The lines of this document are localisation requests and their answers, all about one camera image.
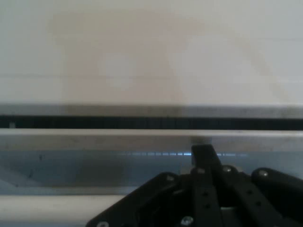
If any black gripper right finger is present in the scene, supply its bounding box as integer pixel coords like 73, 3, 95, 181
203, 144, 303, 227

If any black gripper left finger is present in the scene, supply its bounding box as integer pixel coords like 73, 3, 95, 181
85, 144, 222, 227

